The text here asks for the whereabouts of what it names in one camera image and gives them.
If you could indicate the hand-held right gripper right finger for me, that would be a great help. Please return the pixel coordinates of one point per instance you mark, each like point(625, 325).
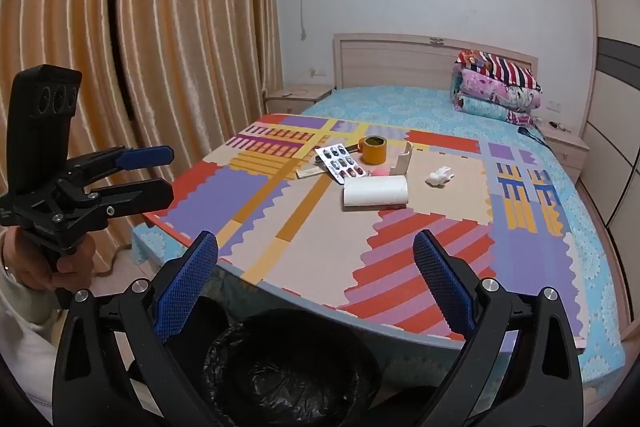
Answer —
point(442, 284)

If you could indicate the light wooden nightstand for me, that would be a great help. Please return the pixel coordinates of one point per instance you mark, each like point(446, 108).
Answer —
point(295, 103)
point(565, 152)

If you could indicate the person's left hand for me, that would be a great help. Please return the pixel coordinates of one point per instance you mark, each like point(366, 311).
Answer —
point(30, 264)

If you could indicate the white tissue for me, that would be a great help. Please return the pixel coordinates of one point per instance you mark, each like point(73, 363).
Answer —
point(440, 176)

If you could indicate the person's left forearm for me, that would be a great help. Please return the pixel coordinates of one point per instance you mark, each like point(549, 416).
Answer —
point(20, 307)

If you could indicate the yellow tape roll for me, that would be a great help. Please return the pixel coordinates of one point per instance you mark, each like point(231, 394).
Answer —
point(376, 151)

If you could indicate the bed with turquoise sheet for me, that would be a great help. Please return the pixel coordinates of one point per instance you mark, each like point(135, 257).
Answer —
point(400, 107)

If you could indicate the white plastic holder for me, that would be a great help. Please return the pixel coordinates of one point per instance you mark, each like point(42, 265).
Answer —
point(401, 162)

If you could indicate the small brown object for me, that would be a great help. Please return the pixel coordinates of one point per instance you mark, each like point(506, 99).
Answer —
point(357, 147)

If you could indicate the bunch of keys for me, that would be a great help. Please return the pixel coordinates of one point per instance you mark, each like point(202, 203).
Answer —
point(557, 126)

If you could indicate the silver pill blister pack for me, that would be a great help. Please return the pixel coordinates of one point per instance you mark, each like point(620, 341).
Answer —
point(340, 164)

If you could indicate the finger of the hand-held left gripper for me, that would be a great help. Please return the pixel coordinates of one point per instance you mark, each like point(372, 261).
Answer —
point(145, 157)
point(145, 196)

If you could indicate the light wooden wardrobe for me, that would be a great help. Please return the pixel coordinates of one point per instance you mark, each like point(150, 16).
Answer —
point(617, 107)

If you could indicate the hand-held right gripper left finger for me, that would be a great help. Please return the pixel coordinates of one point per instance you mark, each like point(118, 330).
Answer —
point(186, 289)

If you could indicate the trash bin with black bag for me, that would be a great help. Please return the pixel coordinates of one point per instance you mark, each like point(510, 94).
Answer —
point(290, 372)

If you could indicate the white plastic bottle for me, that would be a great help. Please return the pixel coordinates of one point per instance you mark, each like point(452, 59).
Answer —
point(375, 193)

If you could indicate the white wall socket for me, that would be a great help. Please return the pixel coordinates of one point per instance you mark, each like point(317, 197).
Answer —
point(553, 104)
point(314, 71)

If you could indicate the light wooden headboard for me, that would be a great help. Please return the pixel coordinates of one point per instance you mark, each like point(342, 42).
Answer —
point(390, 62)

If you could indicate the colourful foam mat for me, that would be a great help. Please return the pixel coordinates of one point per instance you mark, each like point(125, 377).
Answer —
point(310, 217)

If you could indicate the pale folded blanket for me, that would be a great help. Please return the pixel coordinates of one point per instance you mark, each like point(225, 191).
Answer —
point(480, 108)

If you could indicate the small pink ball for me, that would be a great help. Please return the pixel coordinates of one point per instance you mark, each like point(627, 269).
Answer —
point(380, 172)

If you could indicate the small black device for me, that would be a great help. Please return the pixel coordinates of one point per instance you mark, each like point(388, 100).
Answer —
point(526, 131)

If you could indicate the wooden stick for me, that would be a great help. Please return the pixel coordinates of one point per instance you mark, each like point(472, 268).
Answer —
point(310, 172)

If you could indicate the orange pleated curtain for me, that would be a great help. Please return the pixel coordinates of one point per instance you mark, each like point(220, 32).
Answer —
point(175, 32)

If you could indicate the pink floral folded blanket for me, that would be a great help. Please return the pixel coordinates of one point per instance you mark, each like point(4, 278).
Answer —
point(490, 89)

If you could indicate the striped folded blanket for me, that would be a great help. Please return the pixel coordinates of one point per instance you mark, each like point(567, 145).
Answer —
point(500, 69)

